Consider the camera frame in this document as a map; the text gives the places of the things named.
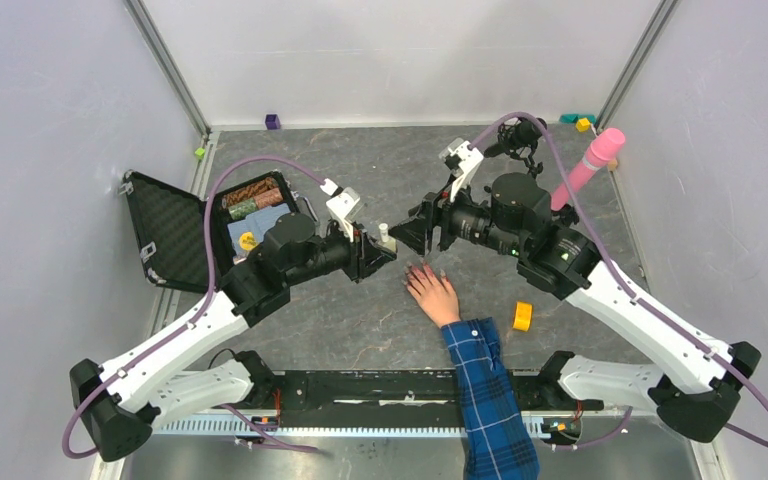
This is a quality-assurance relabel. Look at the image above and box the small yellow cube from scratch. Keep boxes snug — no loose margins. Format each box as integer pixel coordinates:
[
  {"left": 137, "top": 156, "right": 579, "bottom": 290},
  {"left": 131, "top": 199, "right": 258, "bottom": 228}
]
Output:
[{"left": 575, "top": 117, "right": 592, "bottom": 132}]

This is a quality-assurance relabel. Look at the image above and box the person hand with painted nails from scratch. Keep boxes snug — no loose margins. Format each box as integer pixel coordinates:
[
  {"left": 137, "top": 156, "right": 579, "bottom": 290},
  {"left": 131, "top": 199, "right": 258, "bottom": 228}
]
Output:
[{"left": 404, "top": 263, "right": 461, "bottom": 328}]

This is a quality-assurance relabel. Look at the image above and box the teal block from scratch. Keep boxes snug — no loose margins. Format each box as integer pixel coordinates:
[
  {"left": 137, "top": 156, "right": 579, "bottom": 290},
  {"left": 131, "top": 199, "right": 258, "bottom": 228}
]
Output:
[{"left": 558, "top": 113, "right": 597, "bottom": 124}]

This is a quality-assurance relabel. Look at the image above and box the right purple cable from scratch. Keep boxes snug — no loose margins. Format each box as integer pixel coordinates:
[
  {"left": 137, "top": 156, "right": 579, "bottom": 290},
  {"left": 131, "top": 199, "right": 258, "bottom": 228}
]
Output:
[{"left": 468, "top": 111, "right": 768, "bottom": 452}]

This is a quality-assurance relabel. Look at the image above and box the yellow block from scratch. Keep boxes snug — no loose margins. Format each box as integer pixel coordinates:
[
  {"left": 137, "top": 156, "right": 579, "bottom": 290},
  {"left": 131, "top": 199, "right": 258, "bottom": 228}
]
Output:
[{"left": 512, "top": 301, "right": 533, "bottom": 332}]

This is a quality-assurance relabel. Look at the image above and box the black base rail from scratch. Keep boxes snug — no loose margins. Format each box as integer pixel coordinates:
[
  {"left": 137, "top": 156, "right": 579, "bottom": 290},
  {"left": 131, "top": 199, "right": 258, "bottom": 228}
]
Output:
[{"left": 205, "top": 368, "right": 584, "bottom": 432}]

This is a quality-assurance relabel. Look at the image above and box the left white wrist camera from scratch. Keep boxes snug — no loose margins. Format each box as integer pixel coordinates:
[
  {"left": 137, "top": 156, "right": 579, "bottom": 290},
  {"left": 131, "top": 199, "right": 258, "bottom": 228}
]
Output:
[{"left": 320, "top": 178, "right": 363, "bottom": 243}]

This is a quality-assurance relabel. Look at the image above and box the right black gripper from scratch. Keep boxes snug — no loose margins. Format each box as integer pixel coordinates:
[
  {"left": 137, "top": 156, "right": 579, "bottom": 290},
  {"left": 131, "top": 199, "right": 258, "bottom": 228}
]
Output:
[{"left": 387, "top": 172, "right": 525, "bottom": 258}]

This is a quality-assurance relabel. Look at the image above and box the small nail polish bottle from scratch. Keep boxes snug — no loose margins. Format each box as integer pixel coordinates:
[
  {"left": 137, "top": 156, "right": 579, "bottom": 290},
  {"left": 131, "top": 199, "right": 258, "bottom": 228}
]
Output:
[{"left": 378, "top": 223, "right": 398, "bottom": 253}]

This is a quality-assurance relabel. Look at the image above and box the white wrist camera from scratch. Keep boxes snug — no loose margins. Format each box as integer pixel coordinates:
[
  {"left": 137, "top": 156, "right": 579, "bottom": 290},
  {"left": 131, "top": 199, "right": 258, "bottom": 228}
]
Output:
[
  {"left": 439, "top": 138, "right": 484, "bottom": 204},
  {"left": 320, "top": 178, "right": 363, "bottom": 243}
]

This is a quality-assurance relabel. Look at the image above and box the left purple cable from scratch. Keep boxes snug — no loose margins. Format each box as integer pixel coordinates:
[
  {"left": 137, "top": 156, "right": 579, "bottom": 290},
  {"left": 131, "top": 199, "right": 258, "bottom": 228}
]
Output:
[{"left": 61, "top": 155, "right": 342, "bottom": 460}]

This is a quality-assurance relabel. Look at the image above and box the pink foam cylinder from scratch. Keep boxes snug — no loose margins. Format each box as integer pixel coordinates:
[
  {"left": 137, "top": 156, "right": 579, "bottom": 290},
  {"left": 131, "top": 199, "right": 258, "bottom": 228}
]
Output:
[{"left": 550, "top": 128, "right": 626, "bottom": 211}]

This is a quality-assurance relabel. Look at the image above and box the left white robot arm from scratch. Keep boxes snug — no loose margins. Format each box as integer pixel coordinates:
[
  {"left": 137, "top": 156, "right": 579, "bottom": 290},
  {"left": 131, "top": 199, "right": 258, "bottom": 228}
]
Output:
[{"left": 61, "top": 213, "right": 397, "bottom": 462}]

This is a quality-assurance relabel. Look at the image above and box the black poker chip case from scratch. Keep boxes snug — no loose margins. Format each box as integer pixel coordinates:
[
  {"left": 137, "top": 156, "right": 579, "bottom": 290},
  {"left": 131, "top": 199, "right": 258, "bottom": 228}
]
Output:
[{"left": 120, "top": 170, "right": 300, "bottom": 294}]

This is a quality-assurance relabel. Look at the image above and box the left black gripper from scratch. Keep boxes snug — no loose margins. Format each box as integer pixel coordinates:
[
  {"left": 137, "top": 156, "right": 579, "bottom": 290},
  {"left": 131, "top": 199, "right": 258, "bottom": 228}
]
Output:
[{"left": 286, "top": 218, "right": 397, "bottom": 287}]

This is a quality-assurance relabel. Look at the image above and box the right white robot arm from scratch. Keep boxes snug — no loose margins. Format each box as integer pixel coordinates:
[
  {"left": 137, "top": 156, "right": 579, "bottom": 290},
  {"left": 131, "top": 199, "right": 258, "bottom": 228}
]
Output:
[{"left": 389, "top": 173, "right": 761, "bottom": 443}]

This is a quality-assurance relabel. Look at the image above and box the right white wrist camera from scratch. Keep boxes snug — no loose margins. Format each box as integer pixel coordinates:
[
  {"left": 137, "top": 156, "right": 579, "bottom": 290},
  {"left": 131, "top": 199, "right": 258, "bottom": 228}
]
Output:
[{"left": 439, "top": 138, "right": 484, "bottom": 204}]

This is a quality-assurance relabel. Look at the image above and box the purple cable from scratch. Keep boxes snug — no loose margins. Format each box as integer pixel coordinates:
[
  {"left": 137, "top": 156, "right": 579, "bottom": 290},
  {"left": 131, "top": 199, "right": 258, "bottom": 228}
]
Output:
[
  {"left": 61, "top": 155, "right": 342, "bottom": 460},
  {"left": 468, "top": 111, "right": 768, "bottom": 452}
]

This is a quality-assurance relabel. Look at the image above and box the blue plaid sleeve forearm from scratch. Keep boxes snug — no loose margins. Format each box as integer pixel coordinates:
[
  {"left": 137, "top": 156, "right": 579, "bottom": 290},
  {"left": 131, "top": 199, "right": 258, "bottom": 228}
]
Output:
[{"left": 441, "top": 318, "right": 540, "bottom": 479}]

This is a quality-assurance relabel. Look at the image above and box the black microphone on tripod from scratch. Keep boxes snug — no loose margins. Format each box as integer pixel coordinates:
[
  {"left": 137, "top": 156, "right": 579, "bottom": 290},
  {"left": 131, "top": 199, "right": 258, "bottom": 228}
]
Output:
[{"left": 483, "top": 117, "right": 544, "bottom": 179}]

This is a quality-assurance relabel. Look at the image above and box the purple cube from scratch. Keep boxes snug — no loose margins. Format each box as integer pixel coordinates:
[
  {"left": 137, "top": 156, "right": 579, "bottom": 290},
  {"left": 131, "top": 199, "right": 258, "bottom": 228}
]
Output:
[{"left": 264, "top": 113, "right": 282, "bottom": 131}]

